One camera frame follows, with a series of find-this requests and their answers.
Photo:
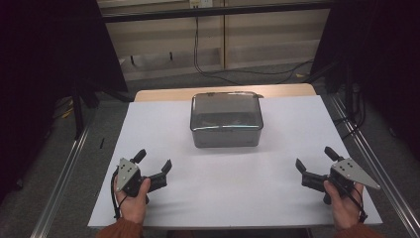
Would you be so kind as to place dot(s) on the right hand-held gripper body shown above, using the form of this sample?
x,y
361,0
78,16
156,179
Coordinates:
x,y
350,172

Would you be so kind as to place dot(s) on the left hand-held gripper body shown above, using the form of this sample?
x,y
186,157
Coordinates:
x,y
128,172

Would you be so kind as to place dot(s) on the grey storage box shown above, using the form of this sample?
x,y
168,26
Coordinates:
x,y
226,139

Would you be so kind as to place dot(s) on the clear plastic box lid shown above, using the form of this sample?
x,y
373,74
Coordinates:
x,y
226,109

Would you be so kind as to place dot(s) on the person's left hand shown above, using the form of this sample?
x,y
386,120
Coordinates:
x,y
133,208

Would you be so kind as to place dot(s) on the person's right hand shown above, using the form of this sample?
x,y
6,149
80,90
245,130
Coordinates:
x,y
345,211

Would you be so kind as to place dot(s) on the small black floor object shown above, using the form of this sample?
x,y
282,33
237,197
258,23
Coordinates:
x,y
102,143

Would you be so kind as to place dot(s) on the wooden table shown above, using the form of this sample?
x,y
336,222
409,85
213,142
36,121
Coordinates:
x,y
165,94

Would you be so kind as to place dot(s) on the white table sheet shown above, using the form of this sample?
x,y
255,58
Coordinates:
x,y
231,185

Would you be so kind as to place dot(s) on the black metal stand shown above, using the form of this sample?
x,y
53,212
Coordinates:
x,y
78,112

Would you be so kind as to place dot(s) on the yellow floor object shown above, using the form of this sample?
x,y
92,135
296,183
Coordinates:
x,y
67,113

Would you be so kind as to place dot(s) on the black curtain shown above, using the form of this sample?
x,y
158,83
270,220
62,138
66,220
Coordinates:
x,y
43,66
386,49

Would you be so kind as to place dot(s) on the black horizontal bar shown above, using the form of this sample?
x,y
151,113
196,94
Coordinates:
x,y
214,11

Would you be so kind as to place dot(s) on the aluminium floor rail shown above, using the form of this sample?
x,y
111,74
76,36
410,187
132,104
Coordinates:
x,y
62,185
379,172

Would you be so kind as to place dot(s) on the wooden vertical post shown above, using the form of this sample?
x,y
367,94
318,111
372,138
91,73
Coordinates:
x,y
224,39

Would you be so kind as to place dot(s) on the white wall outlet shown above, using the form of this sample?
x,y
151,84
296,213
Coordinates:
x,y
201,3

